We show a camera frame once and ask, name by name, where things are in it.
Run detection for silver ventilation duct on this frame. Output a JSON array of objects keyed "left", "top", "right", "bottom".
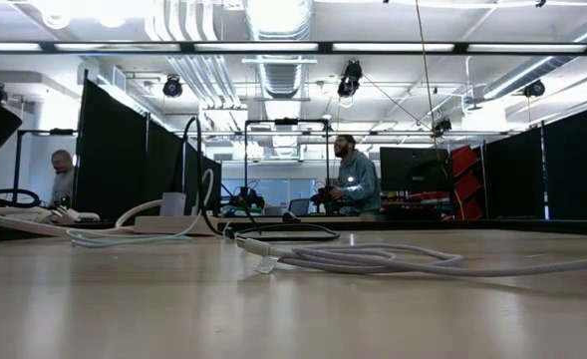
[{"left": 245, "top": 0, "right": 315, "bottom": 100}]

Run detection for black partition curtain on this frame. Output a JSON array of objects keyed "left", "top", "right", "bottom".
[
  {"left": 484, "top": 102, "right": 587, "bottom": 220},
  {"left": 76, "top": 78, "right": 223, "bottom": 221}
]

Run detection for grey laptop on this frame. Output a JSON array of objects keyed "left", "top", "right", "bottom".
[{"left": 287, "top": 197, "right": 312, "bottom": 216}]

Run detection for black overhead camera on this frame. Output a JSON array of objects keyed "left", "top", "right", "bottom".
[{"left": 336, "top": 59, "right": 364, "bottom": 99}]

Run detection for light blue braided USB cable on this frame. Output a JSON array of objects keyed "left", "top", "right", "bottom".
[{"left": 67, "top": 168, "right": 215, "bottom": 249}]

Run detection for white charger cube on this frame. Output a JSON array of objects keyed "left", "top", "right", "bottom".
[{"left": 159, "top": 191, "right": 187, "bottom": 217}]

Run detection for white plug cluster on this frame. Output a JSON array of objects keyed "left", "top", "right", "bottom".
[{"left": 23, "top": 203, "right": 102, "bottom": 223}]

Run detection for white braided USB cable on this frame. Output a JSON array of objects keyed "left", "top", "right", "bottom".
[{"left": 235, "top": 236, "right": 587, "bottom": 279}]

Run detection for thin hanging black cable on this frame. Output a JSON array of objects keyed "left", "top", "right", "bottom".
[{"left": 415, "top": 0, "right": 441, "bottom": 149}]

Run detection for red bin rack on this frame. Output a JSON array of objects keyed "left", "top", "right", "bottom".
[{"left": 449, "top": 144, "right": 487, "bottom": 220}]

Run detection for thick white power cord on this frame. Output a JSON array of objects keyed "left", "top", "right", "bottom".
[{"left": 0, "top": 197, "right": 164, "bottom": 237}]

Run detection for black USB cable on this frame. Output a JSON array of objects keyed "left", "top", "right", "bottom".
[{"left": 181, "top": 117, "right": 342, "bottom": 244}]

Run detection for black background rig frame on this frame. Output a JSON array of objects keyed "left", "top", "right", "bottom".
[
  {"left": 13, "top": 128, "right": 79, "bottom": 203},
  {"left": 243, "top": 118, "right": 331, "bottom": 215}
]

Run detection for person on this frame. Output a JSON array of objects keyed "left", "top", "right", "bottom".
[
  {"left": 50, "top": 149, "right": 76, "bottom": 206},
  {"left": 328, "top": 134, "right": 382, "bottom": 216}
]

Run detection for black monitor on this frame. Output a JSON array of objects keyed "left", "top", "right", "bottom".
[{"left": 380, "top": 147, "right": 452, "bottom": 193}]

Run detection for black coiled hose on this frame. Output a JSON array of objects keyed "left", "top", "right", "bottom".
[{"left": 0, "top": 187, "right": 41, "bottom": 208}]

